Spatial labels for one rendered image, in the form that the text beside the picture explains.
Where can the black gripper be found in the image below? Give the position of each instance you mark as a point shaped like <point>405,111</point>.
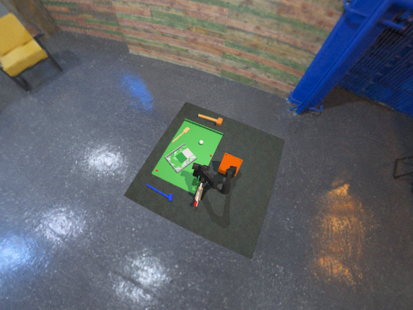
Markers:
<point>195,174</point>

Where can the green flat mat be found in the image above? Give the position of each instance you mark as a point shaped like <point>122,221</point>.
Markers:
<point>185,178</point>

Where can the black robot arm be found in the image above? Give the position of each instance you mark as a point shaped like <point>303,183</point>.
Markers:
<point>204,176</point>

